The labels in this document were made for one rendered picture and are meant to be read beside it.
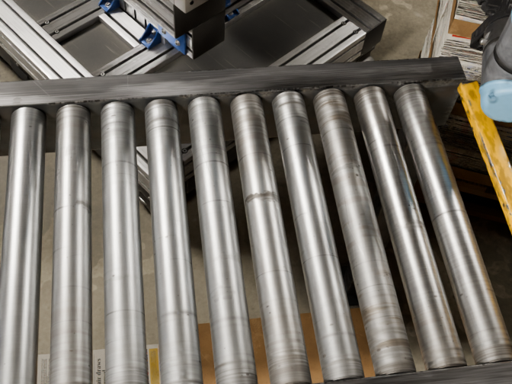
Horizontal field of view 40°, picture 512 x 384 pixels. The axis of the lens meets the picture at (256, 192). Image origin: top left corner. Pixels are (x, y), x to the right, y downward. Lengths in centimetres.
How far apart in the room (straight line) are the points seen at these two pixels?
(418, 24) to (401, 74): 131
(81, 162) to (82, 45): 101
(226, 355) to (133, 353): 11
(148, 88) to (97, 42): 92
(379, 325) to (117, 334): 32
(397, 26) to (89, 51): 102
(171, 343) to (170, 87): 40
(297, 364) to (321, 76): 46
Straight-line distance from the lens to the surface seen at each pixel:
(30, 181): 100
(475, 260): 97
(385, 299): 91
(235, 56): 193
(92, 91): 107
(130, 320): 87
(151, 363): 169
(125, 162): 99
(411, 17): 245
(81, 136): 103
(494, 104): 103
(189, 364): 85
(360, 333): 176
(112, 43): 198
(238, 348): 86
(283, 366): 85
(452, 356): 90
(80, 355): 87
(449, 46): 154
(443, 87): 116
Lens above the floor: 160
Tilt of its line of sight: 57 degrees down
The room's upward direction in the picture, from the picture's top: 6 degrees clockwise
